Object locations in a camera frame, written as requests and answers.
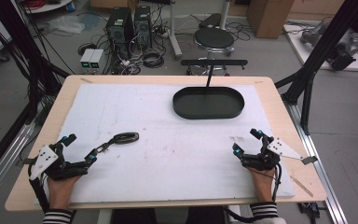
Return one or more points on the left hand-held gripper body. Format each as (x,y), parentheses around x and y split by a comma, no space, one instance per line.
(60,166)

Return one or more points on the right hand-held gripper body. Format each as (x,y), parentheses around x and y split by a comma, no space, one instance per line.
(261,160)

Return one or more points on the black oval tray stand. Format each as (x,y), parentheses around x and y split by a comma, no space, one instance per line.
(208,102)

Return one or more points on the person's left hand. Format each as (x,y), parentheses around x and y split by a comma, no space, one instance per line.
(60,191)

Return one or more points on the person's right hand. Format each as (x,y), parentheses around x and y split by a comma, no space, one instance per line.
(262,185)

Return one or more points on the light wooden table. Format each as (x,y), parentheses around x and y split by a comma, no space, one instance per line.
(279,102)

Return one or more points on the thin metal strip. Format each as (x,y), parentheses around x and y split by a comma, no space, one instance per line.
(301,186)

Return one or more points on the white foam mat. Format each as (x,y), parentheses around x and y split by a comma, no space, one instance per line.
(167,149)

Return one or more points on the white power supply box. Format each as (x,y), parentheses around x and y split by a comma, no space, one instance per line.
(95,59)
(86,59)

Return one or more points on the person's legs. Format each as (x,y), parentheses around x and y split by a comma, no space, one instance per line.
(167,216)

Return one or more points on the black round stool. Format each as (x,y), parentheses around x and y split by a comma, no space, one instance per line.
(213,39)

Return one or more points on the grey robot part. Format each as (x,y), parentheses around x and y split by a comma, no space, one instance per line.
(313,33)

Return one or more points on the clear plastic bag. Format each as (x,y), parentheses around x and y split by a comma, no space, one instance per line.
(66,24)

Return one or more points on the brown cardboard box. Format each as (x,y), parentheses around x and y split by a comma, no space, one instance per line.
(268,17)

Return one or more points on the dark robot part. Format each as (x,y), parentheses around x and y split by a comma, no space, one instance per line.
(343,53)

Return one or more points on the black computer tower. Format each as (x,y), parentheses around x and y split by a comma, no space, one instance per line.
(119,31)
(143,26)

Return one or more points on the white stand leg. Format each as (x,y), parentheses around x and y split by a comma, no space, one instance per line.
(174,31)

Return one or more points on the white round table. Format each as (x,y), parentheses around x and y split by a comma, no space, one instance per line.
(48,6)

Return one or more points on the aluminium floor rail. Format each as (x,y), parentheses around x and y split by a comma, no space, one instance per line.
(320,174)
(3,158)

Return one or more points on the black metal frame post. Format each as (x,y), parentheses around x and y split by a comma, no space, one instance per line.
(317,53)
(21,46)

